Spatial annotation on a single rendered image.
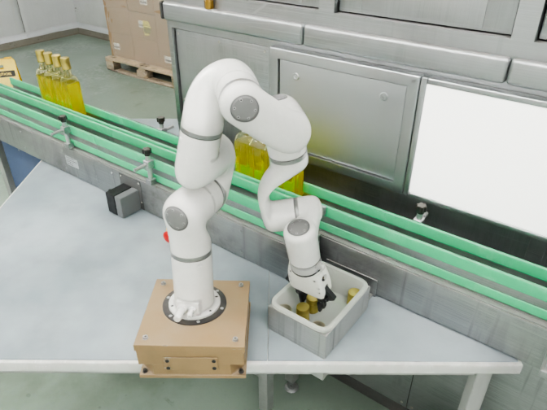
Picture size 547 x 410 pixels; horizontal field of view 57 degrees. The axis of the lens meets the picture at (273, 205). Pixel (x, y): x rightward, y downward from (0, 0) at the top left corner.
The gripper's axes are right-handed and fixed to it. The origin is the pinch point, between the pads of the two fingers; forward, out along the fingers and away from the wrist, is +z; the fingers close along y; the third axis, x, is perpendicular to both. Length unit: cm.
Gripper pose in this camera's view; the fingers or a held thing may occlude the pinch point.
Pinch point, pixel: (312, 299)
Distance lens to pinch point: 133.0
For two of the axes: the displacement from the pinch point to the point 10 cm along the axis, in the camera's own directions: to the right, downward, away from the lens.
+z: 1.6, 6.9, 7.0
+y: -8.2, -3.0, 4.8
